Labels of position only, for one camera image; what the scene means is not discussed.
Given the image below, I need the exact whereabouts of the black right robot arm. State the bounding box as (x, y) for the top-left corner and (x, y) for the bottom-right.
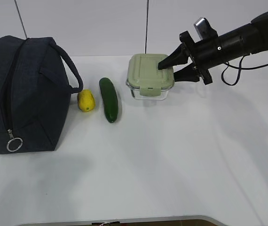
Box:
(158, 12), (268, 85)

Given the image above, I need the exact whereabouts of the green cucumber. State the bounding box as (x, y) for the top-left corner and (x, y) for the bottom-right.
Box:
(99, 77), (119, 123)

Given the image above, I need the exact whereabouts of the glass container with green lid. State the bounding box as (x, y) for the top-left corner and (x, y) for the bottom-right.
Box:
(126, 54), (174, 101)

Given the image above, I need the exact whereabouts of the silver zipper pull ring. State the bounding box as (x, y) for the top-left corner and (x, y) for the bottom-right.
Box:
(6, 129), (24, 153)

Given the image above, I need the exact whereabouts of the dark navy lunch bag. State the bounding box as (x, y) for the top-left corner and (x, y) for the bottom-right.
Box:
(0, 35), (83, 155)

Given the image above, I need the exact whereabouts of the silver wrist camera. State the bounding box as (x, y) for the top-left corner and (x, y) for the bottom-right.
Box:
(194, 17), (218, 40)

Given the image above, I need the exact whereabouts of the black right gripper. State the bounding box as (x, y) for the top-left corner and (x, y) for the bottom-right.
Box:
(158, 31), (213, 85)

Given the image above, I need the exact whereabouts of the yellow lemon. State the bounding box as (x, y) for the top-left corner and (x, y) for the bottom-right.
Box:
(77, 89), (95, 113)

